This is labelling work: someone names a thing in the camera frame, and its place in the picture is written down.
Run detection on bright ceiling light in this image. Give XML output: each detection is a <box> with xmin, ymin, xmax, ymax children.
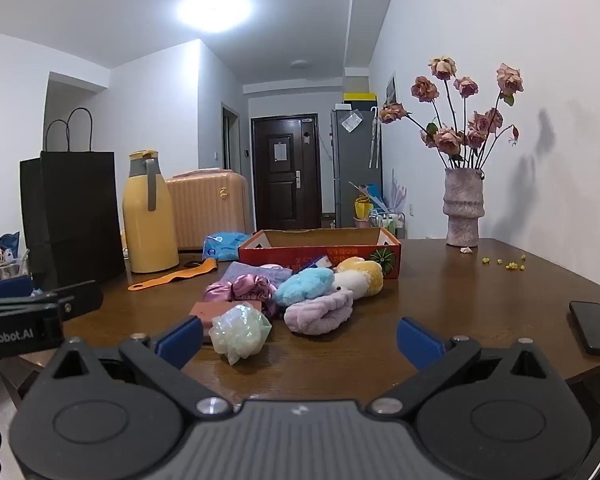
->
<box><xmin>175</xmin><ymin>0</ymin><xmax>253</xmax><ymax>33</ymax></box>

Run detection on blue bag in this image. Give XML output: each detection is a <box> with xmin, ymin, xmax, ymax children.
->
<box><xmin>0</xmin><ymin>232</ymin><xmax>21</xmax><ymax>266</ymax></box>

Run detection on magenta satin scrunchie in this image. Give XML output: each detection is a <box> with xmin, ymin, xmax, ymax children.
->
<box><xmin>230</xmin><ymin>275</ymin><xmax>279</xmax><ymax>319</ymax></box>

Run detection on purple dried flowers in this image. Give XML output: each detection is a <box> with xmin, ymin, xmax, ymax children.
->
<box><xmin>387</xmin><ymin>170</ymin><xmax>408</xmax><ymax>213</ymax></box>

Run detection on yellow black box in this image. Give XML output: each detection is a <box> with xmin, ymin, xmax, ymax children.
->
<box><xmin>343</xmin><ymin>92</ymin><xmax>377</xmax><ymax>111</ymax></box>

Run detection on scattered yellow flower buds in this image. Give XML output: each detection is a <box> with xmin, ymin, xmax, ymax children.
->
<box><xmin>481</xmin><ymin>255</ymin><xmax>527</xmax><ymax>272</ymax></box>

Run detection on yellow flower wrap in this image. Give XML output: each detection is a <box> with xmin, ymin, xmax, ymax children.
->
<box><xmin>352</xmin><ymin>195</ymin><xmax>373</xmax><ymax>228</ymax></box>

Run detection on lavender fluffy headband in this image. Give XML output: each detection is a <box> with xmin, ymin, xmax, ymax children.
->
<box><xmin>284</xmin><ymin>290</ymin><xmax>355</xmax><ymax>335</ymax></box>

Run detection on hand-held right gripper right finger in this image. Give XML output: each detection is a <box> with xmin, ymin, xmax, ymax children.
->
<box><xmin>369</xmin><ymin>316</ymin><xmax>562</xmax><ymax>418</ymax></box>

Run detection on pink ribbed suitcase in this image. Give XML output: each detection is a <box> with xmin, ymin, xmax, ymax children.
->
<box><xmin>165</xmin><ymin>167</ymin><xmax>251</xmax><ymax>251</ymax></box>

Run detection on grey interior door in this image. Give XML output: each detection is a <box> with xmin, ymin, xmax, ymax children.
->
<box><xmin>221</xmin><ymin>102</ymin><xmax>241</xmax><ymax>171</ymax></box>

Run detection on black smartphone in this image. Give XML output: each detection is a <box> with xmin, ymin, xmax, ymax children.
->
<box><xmin>569</xmin><ymin>301</ymin><xmax>600</xmax><ymax>356</ymax></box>

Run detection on yellow white plush toy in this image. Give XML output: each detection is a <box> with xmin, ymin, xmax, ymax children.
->
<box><xmin>332</xmin><ymin>256</ymin><xmax>385</xmax><ymax>301</ymax></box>

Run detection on red cardboard box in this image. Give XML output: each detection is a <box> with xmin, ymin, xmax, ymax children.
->
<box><xmin>238</xmin><ymin>227</ymin><xmax>402</xmax><ymax>281</ymax></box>

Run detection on mauve satin scrunchie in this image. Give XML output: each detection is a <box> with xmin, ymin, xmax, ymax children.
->
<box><xmin>202</xmin><ymin>282</ymin><xmax>237</xmax><ymax>304</ymax></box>

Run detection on small cart with bottles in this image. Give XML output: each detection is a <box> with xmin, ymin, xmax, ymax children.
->
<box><xmin>369</xmin><ymin>210</ymin><xmax>406</xmax><ymax>240</ymax></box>

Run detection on blue plush toy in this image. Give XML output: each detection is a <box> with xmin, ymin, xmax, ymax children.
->
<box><xmin>274</xmin><ymin>267</ymin><xmax>336</xmax><ymax>307</ymax></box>

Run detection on white hanging umbrella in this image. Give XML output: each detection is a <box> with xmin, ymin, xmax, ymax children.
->
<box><xmin>369</xmin><ymin>107</ymin><xmax>382</xmax><ymax>168</ymax></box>

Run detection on dark wooden door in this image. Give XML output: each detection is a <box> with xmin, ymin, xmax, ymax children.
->
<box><xmin>251</xmin><ymin>115</ymin><xmax>322</xmax><ymax>233</ymax></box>

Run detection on pink textured vase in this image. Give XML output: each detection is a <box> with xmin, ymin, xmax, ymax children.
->
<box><xmin>442</xmin><ymin>167</ymin><xmax>485</xmax><ymax>248</ymax></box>

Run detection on orange strap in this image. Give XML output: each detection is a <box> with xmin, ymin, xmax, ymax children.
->
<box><xmin>127</xmin><ymin>258</ymin><xmax>218</xmax><ymax>292</ymax></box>

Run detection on blue wet wipes pack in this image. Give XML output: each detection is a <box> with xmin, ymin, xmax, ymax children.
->
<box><xmin>202</xmin><ymin>232</ymin><xmax>253</xmax><ymax>262</ymax></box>

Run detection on grey refrigerator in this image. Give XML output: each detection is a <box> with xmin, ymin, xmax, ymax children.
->
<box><xmin>330</xmin><ymin>107</ymin><xmax>383</xmax><ymax>228</ymax></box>

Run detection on black paper bag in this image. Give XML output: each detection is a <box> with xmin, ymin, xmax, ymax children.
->
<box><xmin>20</xmin><ymin>107</ymin><xmax>126</xmax><ymax>291</ymax></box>

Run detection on bunch of dried pink roses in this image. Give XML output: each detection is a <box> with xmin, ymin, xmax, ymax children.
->
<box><xmin>378</xmin><ymin>56</ymin><xmax>525</xmax><ymax>171</ymax></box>

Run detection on yellow thermos jug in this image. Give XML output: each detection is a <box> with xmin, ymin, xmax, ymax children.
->
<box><xmin>122</xmin><ymin>150</ymin><xmax>181</xmax><ymax>274</ymax></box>

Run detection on purple burlap pouch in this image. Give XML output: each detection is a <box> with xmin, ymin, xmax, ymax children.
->
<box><xmin>219</xmin><ymin>261</ymin><xmax>293</xmax><ymax>291</ymax></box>

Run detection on blue wrapped bundle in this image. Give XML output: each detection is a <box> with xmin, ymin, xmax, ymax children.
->
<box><xmin>350</xmin><ymin>181</ymin><xmax>388</xmax><ymax>211</ymax></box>

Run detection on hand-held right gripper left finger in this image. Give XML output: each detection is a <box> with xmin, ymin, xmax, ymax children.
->
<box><xmin>40</xmin><ymin>316</ymin><xmax>233</xmax><ymax>418</ymax></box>

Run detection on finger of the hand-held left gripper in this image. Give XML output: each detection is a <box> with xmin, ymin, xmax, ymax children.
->
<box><xmin>56</xmin><ymin>280</ymin><xmax>104</xmax><ymax>322</ymax></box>

